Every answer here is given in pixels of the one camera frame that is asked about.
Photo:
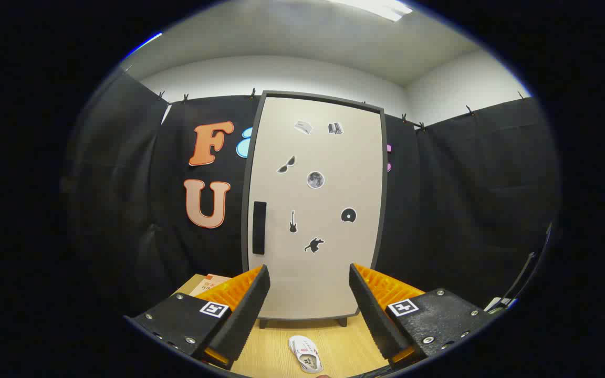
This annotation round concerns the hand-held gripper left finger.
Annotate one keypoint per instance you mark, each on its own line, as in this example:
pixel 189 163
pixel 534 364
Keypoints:
pixel 247 320

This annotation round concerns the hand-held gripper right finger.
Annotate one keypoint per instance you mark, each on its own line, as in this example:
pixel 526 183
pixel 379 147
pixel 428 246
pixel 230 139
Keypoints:
pixel 373 320

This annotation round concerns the white canvas shoe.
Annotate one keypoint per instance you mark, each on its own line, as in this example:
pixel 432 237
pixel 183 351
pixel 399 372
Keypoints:
pixel 305 354

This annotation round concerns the beige cabinet door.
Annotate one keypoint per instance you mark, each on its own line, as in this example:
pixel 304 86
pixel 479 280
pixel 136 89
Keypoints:
pixel 323 262

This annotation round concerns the beige orange book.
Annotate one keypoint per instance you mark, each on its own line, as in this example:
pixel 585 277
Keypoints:
pixel 208 283

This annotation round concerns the grey cabinet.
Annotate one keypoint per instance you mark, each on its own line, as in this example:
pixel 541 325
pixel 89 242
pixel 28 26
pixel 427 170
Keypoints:
pixel 244 220

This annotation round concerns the white sheet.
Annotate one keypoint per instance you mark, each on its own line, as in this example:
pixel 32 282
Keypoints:
pixel 497 303

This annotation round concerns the black backdrop cloth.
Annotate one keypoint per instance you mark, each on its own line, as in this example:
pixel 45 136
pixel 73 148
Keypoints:
pixel 465 210

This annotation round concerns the black curved bars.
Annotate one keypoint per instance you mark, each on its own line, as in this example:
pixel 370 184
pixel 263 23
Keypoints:
pixel 527 262

